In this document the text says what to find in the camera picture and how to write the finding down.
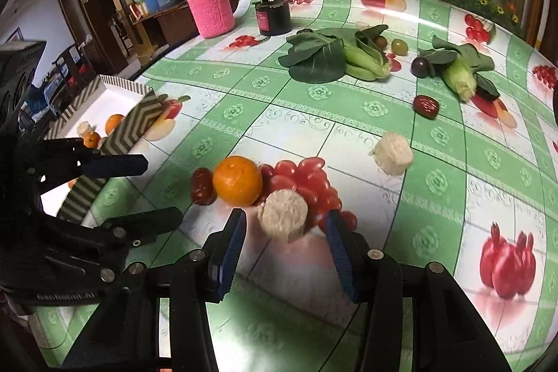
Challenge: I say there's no large orange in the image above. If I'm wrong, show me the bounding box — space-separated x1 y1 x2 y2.
106 114 126 135

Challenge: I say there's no short sugarcane piece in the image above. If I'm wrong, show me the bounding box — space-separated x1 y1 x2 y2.
257 189 309 243
369 132 413 176

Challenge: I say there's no dark red jujube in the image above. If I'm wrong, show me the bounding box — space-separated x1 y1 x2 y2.
413 95 440 120

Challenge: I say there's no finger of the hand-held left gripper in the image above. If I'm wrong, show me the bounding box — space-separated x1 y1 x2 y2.
93 206 184 247
43 138 149 192

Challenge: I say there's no green fruit print tablecloth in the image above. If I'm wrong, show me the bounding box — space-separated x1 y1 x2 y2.
32 0 558 372

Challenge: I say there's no black jar red label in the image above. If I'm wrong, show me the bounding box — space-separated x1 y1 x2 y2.
254 0 292 36

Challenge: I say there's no pink knitted cup sleeve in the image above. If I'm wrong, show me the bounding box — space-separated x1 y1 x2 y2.
187 0 235 39

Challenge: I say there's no leafy cabbage vegetable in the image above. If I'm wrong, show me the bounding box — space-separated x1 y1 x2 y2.
417 36 495 101

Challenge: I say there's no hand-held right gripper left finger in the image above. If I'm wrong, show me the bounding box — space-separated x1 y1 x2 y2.
61 208 247 372

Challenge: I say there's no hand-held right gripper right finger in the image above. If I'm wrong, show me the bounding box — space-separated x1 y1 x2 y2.
324 210 512 372

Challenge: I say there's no chevron pattern cardboard box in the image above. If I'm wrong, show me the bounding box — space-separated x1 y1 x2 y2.
46 75 168 225

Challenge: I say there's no green bok choy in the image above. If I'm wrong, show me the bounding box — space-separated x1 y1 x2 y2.
278 24 392 84

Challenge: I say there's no dark wooden sideboard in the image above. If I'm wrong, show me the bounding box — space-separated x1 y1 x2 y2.
131 0 201 65

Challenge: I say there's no dark purple plum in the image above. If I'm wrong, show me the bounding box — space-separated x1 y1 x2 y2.
411 56 434 78

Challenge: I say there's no shiny red date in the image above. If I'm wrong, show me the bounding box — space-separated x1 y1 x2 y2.
191 167 217 206

